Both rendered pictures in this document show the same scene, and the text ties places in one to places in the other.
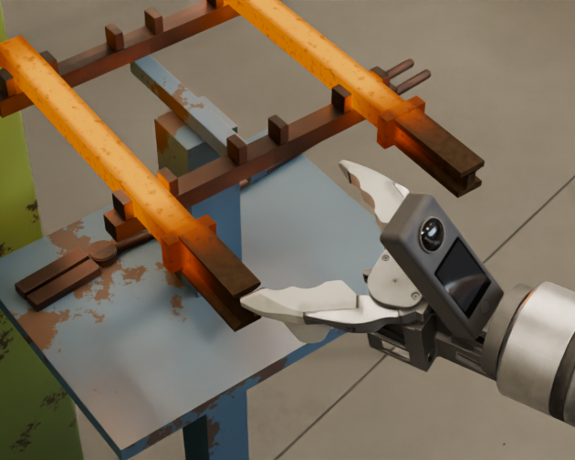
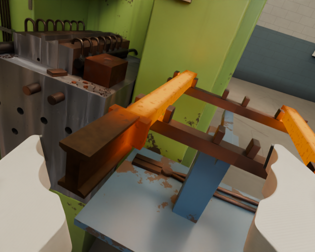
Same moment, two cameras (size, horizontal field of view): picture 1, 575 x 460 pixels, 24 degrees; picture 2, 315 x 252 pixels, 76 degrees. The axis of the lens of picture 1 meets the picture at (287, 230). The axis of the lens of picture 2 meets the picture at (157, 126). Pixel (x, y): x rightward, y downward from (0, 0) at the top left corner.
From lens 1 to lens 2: 0.95 m
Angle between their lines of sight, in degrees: 41
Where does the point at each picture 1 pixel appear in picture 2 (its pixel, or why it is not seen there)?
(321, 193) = not seen: hidden behind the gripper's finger
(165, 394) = (114, 222)
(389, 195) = (313, 208)
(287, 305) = not seen: outside the picture
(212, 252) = (111, 122)
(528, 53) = not seen: outside the picture
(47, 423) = not seen: hidden behind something
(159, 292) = (164, 196)
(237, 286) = (75, 142)
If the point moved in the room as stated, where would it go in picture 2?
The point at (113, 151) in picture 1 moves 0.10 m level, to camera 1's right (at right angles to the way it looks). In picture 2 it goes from (167, 91) to (210, 124)
